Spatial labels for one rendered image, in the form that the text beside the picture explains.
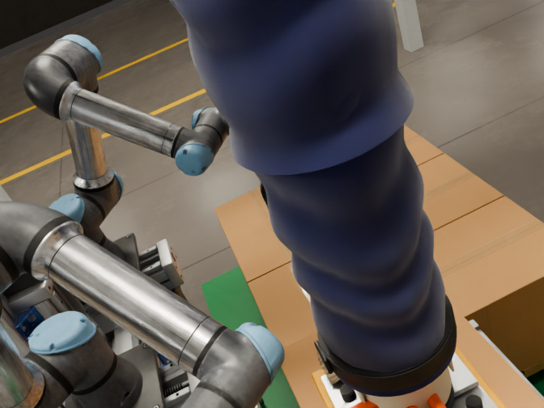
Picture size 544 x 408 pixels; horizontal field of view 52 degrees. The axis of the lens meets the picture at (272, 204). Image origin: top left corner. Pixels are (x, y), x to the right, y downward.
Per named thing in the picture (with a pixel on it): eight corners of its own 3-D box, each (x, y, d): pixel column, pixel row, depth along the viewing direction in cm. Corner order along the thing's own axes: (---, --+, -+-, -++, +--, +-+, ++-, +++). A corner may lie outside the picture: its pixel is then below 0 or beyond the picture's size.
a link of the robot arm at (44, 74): (-2, 70, 120) (210, 151, 118) (27, 48, 128) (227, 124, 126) (2, 113, 128) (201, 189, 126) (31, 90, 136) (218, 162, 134)
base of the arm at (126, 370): (79, 438, 116) (53, 411, 111) (78, 384, 129) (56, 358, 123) (146, 405, 117) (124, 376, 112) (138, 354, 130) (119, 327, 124)
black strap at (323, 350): (486, 350, 86) (483, 334, 84) (351, 418, 84) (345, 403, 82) (413, 267, 105) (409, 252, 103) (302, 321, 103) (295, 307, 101)
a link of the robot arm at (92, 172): (69, 223, 165) (23, 51, 129) (94, 192, 176) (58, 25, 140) (106, 231, 163) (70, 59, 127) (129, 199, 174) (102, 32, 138)
